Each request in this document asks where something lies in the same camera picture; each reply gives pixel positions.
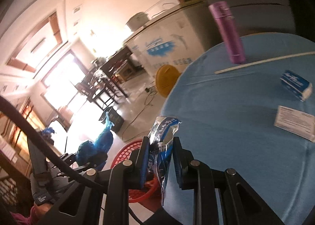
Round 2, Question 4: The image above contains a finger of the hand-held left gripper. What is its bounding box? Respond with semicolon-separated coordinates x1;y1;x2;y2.
58;152;109;175

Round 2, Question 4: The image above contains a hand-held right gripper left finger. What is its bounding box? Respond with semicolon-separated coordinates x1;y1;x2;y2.
37;136;151;225

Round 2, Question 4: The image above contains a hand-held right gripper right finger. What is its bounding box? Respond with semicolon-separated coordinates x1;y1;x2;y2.
172;136;283;225

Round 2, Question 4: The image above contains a red plastic basket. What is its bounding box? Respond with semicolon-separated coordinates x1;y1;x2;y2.
110;139;163;203

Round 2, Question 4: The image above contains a blue silver toothpaste box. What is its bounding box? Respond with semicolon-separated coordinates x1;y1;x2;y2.
148;115;182;206

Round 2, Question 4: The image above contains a person's left hand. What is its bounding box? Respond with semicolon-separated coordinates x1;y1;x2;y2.
31;202;53;217

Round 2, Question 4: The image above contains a round blue garbage bag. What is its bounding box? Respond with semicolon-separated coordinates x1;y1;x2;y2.
75;141;109;168

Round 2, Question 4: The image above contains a tall blue garbage bag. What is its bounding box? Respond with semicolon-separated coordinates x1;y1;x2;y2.
95;111;114;153

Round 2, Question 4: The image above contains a black plastic crate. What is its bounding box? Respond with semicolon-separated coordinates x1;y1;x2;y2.
98;106;125;133

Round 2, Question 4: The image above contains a blue tablecloth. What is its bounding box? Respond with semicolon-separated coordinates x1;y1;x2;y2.
159;33;315;225

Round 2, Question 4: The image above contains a dark wooden chair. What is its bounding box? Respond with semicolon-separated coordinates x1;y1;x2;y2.
70;70;119;112

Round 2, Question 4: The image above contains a yellow plastic stool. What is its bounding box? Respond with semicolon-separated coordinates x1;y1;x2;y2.
155;64;182;98

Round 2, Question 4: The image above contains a dark wooden table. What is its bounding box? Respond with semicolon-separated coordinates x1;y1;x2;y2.
98;47;134;100

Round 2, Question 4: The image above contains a white chest freezer dolphin print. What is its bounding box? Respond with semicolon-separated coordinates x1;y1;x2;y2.
123;0;205;78

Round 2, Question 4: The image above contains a purple white medicine box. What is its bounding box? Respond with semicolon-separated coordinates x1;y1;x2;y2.
274;105;315;142

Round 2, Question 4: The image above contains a long white stick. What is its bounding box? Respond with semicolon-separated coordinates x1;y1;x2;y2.
215;52;315;75

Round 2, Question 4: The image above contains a purple thermos bottle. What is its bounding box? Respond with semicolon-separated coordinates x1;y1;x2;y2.
208;1;246;65

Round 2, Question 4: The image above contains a small blue white box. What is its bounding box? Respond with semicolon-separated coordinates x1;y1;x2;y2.
280;70;312;102

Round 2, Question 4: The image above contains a white rice cooker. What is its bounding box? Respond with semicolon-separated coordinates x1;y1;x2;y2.
126;12;151;32

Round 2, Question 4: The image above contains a black cable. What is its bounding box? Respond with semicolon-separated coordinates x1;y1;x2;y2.
0;96;109;190

